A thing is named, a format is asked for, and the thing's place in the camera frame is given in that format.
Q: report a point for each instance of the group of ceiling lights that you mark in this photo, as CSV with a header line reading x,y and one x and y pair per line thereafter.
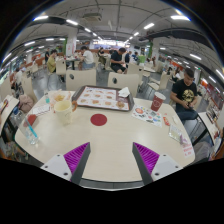
x,y
180,17

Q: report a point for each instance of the dark food tray paper liner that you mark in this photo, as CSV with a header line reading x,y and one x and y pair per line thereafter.
x,y
100,97

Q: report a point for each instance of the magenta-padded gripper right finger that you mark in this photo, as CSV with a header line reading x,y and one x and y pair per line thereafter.
x,y
148,158

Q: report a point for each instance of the white paper napkin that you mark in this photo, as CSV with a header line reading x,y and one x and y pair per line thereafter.
x,y
124,92

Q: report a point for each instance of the pink paper slip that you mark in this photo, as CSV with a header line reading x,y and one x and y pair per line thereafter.
x,y
187,149

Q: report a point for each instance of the beige dining table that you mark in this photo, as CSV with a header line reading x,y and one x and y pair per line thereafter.
x,y
208,125
7,108

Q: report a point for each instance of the red sauce packet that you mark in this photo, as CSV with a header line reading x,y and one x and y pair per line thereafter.
x,y
32,118

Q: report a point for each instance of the clear plastic packet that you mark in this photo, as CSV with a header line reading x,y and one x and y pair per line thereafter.
x,y
175,133

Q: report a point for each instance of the person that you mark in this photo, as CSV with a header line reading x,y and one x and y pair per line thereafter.
x,y
117,61
87,58
185,95
17,77
51,63

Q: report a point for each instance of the plastic bag of fried food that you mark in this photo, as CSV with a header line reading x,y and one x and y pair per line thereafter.
x,y
59,97

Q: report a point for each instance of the small red packet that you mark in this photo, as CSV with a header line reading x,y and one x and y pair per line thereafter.
x,y
166,121

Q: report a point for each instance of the pink bag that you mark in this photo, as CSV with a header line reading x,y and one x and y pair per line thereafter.
x,y
26,102

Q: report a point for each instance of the ceiling air conditioner unit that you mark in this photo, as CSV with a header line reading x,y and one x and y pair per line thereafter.
x,y
92,17

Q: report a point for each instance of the beige chair with round hole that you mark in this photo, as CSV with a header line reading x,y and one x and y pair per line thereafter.
x,y
83,80
126,81

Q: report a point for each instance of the white printed card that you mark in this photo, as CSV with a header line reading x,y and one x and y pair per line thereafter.
x,y
41,109

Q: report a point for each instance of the group of beige chairs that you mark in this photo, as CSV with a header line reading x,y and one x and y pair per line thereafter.
x,y
60,66

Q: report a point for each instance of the clear water bottle blue cap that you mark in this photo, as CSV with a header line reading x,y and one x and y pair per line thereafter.
x,y
29,130

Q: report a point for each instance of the cream yellow cup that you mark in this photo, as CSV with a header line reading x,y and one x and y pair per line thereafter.
x,y
64,111

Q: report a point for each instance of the red paper cup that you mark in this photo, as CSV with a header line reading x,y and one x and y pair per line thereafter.
x,y
157,102

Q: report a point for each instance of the colourful printed flyer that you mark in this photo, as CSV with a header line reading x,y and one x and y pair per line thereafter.
x,y
146,115

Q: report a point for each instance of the flat round red coaster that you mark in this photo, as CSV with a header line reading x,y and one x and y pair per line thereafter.
x,y
98,119

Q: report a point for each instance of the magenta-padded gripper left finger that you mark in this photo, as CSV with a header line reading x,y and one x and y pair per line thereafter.
x,y
75,158

